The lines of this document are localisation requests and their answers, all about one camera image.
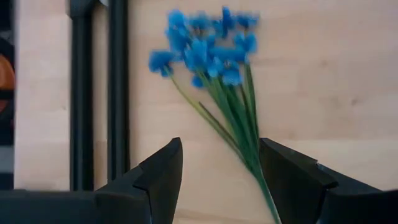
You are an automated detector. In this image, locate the blue artificial flower bunch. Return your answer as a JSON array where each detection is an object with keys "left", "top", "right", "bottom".
[{"left": 147, "top": 6, "right": 283, "bottom": 224}]

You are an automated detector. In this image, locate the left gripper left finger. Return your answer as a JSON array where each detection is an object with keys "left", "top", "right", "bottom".
[{"left": 0, "top": 137, "right": 183, "bottom": 224}]

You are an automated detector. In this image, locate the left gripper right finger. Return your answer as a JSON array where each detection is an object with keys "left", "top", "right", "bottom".
[{"left": 259, "top": 138, "right": 398, "bottom": 224}]

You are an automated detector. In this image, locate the black metal table frame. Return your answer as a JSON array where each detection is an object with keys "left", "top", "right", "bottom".
[{"left": 67, "top": 0, "right": 131, "bottom": 191}]

